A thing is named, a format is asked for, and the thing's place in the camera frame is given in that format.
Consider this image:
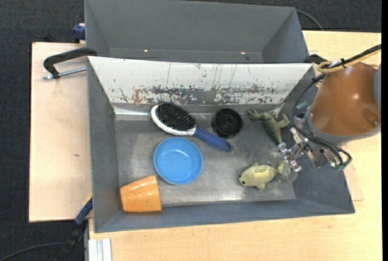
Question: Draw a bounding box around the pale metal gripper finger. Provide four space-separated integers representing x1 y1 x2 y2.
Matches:
268 142 288 167
282 157 303 184

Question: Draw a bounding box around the green toy dinosaur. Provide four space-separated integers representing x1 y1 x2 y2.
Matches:
247 108 291 146

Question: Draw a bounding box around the yellow-green toy fish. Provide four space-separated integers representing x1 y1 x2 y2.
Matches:
238 161 286 191

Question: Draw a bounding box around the black round spool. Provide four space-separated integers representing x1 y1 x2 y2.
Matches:
211 107 244 139

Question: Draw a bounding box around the blue bowl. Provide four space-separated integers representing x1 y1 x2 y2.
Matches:
153 137 204 186

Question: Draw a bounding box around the blue and white hairbrush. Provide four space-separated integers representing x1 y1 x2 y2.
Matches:
150 103 233 154

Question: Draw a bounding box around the grey metal bin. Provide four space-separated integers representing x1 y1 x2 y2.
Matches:
83 0 356 234

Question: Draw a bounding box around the orange cup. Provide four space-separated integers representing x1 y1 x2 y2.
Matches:
119 174 162 214

